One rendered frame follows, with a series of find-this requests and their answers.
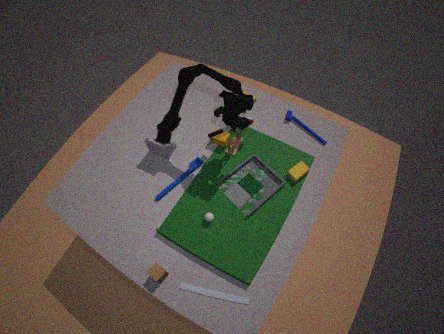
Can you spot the small tan block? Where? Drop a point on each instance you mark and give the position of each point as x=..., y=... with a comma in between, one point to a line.
x=157, y=273

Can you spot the grey flat bar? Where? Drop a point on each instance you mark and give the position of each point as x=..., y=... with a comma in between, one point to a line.
x=212, y=293

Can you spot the green flat mat with square hole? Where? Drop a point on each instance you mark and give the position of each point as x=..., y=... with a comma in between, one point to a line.
x=233, y=240

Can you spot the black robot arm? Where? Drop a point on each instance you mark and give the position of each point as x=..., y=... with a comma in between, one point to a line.
x=185, y=78

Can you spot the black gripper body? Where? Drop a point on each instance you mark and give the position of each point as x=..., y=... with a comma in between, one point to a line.
x=232, y=114

